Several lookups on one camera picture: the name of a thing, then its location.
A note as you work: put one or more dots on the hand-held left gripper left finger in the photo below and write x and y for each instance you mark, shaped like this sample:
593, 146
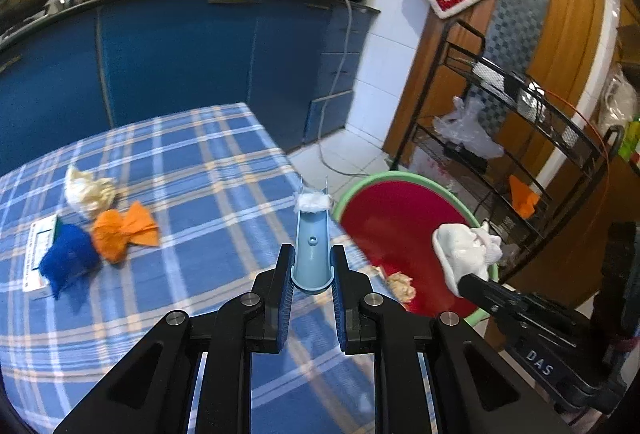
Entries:
285, 299

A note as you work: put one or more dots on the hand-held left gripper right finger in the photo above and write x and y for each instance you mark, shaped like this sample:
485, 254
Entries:
340, 304

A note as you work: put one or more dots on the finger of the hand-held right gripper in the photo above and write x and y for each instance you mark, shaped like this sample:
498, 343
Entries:
482, 291

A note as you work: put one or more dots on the white cloth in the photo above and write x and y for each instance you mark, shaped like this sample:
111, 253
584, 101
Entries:
462, 249

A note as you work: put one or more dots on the light blue plastic channel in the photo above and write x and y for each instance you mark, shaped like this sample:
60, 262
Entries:
312, 249

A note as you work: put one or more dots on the red basin with green rim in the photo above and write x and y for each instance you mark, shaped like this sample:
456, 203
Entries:
395, 224

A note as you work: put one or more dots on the white cotton wad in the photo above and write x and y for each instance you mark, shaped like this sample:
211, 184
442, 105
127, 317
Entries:
314, 201

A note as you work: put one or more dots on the orange item on rack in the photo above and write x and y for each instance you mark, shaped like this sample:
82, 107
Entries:
522, 196

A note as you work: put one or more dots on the white plastic bag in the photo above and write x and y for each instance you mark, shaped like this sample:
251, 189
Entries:
467, 129

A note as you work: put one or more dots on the blue plaid tablecloth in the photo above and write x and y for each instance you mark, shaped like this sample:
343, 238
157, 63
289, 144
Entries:
175, 164

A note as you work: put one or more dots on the orange cloth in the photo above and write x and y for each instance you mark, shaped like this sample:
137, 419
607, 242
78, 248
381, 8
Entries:
122, 229

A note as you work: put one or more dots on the blue cloth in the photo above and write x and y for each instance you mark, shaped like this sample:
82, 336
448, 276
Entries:
70, 256

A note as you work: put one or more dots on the cream crumpled cloth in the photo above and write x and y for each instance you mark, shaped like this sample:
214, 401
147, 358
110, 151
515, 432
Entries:
90, 191

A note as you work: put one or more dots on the white cardboard box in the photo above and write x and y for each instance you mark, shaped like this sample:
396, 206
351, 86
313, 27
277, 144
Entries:
37, 254

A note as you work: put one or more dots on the blue kitchen cabinet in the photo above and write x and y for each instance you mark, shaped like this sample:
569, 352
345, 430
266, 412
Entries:
175, 54

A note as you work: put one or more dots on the wooden door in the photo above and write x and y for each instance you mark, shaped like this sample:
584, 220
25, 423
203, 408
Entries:
565, 14

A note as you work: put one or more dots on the black wok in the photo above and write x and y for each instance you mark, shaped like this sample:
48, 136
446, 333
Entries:
25, 2

